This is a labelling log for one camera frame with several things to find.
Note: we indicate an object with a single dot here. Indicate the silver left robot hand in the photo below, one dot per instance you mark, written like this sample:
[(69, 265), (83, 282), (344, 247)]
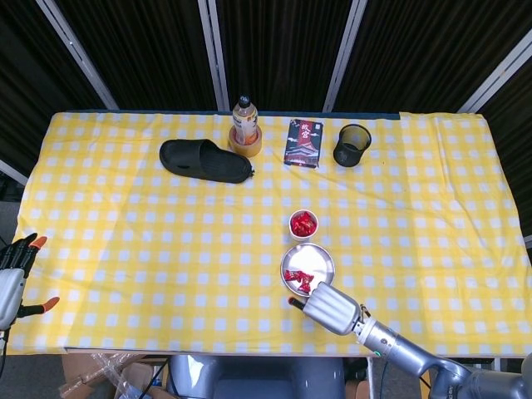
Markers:
[(8, 291)]

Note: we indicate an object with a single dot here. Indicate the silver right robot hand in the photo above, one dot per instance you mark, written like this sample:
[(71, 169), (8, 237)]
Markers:
[(332, 307)]

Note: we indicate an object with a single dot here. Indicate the red candy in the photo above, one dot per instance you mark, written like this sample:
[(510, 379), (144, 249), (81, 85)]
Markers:
[(311, 224), (293, 275), (298, 225), (306, 282)]

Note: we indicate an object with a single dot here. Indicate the silver metal plate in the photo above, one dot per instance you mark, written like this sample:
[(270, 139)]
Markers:
[(307, 259)]

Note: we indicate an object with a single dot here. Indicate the white paper cup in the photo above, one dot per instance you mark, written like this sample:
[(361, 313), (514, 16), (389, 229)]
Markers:
[(303, 236)]

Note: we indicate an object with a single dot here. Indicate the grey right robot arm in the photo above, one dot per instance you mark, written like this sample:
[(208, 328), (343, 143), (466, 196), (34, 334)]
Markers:
[(415, 353)]

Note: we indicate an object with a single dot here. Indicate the grey robot torso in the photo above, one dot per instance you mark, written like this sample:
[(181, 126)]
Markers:
[(257, 382)]

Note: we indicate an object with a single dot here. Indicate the brown cardboard box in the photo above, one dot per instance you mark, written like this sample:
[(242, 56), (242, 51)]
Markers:
[(79, 374)]

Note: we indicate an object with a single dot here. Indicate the yellow white checkered tablecloth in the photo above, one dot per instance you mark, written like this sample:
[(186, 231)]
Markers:
[(124, 208)]

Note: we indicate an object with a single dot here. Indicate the clear plastic wrap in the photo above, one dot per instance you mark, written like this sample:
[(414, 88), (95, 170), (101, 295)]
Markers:
[(124, 384)]

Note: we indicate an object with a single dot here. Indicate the black mesh pen holder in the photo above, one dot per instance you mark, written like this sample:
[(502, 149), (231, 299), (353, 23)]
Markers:
[(349, 149)]

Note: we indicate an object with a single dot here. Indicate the dark blue printed box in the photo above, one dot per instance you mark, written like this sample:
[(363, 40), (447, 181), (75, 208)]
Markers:
[(301, 149)]

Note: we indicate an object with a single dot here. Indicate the brown packing tape roll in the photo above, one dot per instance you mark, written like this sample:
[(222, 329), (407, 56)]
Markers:
[(245, 150)]

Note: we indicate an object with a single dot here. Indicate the black rubber slipper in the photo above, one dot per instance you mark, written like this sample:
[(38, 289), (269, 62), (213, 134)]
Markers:
[(216, 166)]

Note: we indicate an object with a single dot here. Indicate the drink bottle with orange label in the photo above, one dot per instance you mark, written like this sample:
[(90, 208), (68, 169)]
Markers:
[(244, 120)]

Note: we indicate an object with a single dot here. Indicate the dark corrugated partition panel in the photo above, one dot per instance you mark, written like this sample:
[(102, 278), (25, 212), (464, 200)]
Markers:
[(33, 83), (145, 50), (415, 50), (282, 50), (515, 124)]

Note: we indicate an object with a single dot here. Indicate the white partition frame post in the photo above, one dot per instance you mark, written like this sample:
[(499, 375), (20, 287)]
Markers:
[(498, 79), (344, 54), (78, 54), (215, 54), (12, 171)]

